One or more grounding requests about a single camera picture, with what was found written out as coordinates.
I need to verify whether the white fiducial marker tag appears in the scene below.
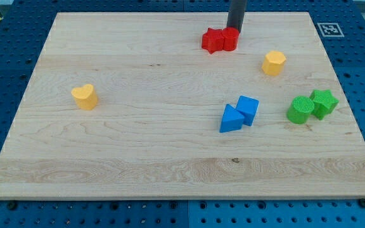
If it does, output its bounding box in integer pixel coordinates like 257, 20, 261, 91
317, 22, 344, 37

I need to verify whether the blue cube block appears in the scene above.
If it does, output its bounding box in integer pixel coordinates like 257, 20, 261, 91
236, 96, 259, 126

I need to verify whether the yellow heart block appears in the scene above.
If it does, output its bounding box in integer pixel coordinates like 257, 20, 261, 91
71, 84, 98, 110

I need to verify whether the light wooden board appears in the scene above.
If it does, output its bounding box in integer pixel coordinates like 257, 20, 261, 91
0, 12, 365, 200

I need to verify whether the green star block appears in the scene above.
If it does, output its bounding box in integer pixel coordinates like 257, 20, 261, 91
309, 89, 339, 120

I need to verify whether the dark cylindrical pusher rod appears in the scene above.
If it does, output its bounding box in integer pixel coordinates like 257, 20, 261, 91
226, 0, 247, 32

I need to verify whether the yellow hexagon block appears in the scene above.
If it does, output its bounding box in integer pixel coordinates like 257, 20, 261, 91
262, 51, 286, 76

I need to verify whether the green cylinder block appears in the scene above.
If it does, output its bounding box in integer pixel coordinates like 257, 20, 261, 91
286, 96, 314, 124

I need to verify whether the red cylinder block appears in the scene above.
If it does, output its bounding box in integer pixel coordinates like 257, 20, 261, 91
222, 27, 240, 51

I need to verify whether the red star block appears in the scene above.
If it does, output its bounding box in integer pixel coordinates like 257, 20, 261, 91
202, 28, 224, 54

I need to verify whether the blue triangle block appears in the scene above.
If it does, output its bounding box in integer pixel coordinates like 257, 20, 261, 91
219, 104, 245, 133

